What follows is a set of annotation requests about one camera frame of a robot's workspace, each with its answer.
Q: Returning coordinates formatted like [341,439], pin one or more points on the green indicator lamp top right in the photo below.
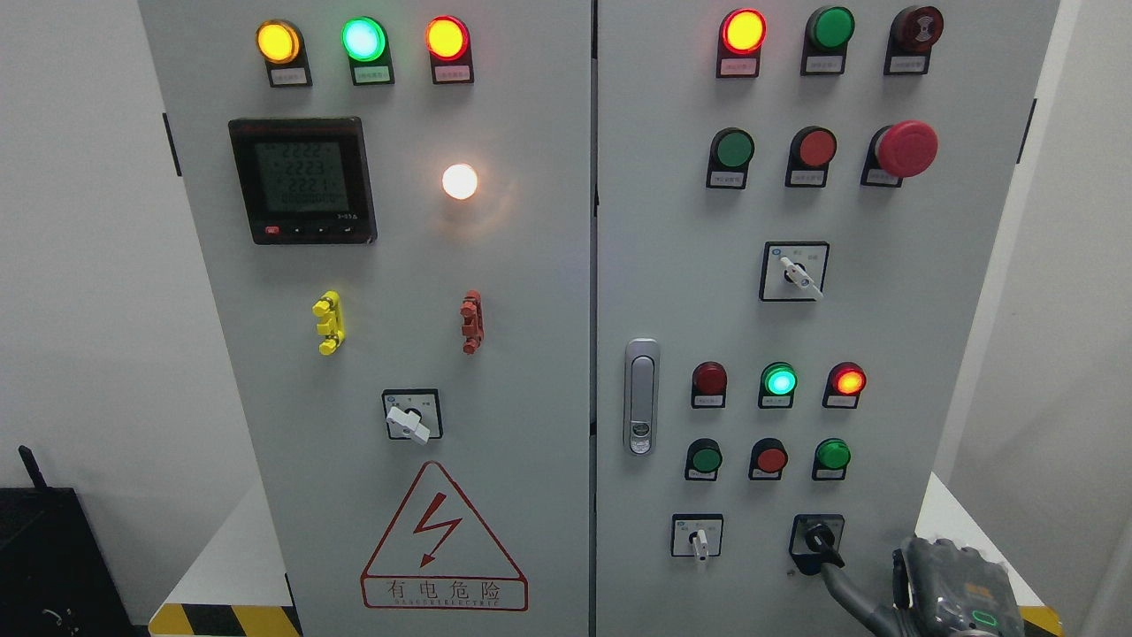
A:
[827,34]

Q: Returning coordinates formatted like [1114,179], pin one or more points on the green lit button lower right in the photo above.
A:
[831,458]

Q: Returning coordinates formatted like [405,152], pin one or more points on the black box with antenna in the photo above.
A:
[54,580]

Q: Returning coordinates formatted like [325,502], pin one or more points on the red indicator light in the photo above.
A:
[741,34]
[448,43]

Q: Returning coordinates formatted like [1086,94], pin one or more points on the white selector switch upper right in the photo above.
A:
[793,271]

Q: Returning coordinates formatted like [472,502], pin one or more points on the white selector switch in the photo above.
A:
[793,271]
[696,536]

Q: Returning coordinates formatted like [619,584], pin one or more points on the black digital power meter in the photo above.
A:
[304,180]

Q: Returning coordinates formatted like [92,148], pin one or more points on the lit green lamp middle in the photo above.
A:
[777,386]

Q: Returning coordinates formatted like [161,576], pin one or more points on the white selector switch left door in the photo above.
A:
[412,414]

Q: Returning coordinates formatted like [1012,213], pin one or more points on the red push button upper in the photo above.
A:
[810,154]

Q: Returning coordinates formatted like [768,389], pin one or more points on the white indicator light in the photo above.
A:
[460,181]

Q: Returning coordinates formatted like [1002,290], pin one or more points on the dark red buzzer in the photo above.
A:
[913,33]

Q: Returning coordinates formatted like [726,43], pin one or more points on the silver door lock handle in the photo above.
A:
[639,407]

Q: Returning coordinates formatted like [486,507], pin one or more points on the grey left cabinet door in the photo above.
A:
[516,412]

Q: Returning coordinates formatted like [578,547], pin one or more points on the red push button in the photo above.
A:
[810,154]
[768,460]

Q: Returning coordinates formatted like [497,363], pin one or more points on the green push button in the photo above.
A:
[703,460]
[731,152]

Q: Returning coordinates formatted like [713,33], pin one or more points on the yellow indicator light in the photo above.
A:
[282,46]

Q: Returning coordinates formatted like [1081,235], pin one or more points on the black rotary knob switch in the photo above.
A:
[815,541]

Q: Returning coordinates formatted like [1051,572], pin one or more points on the red lamp middle right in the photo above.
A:
[844,385]

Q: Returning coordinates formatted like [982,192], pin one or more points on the red terminal connector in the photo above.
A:
[472,321]

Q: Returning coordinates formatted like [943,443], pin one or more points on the red push button lower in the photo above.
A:
[768,460]

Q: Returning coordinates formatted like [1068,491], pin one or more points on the grey cabinet door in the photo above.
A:
[516,412]
[680,263]

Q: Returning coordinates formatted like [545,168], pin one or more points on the red indicator light top left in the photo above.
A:
[448,43]

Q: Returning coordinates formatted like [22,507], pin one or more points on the green indicator light top left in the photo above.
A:
[366,44]

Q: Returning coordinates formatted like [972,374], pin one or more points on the green push button upper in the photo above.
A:
[731,152]

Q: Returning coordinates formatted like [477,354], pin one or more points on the red emergency stop button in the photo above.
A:
[899,151]

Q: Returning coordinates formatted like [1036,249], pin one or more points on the dark red lamp middle left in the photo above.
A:
[709,382]

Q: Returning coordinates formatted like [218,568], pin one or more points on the yellow terminal connector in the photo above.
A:
[328,312]

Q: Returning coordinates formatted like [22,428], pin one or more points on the green push button lower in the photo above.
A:
[703,460]

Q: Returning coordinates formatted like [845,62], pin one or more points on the white selector switch lower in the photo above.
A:
[696,536]

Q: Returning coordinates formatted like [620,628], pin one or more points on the grey right cabinet door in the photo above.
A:
[680,263]

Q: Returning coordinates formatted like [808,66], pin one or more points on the red electric hazard sticker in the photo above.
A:
[438,553]

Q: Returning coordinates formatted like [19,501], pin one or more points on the red indicator light top right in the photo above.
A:
[741,34]

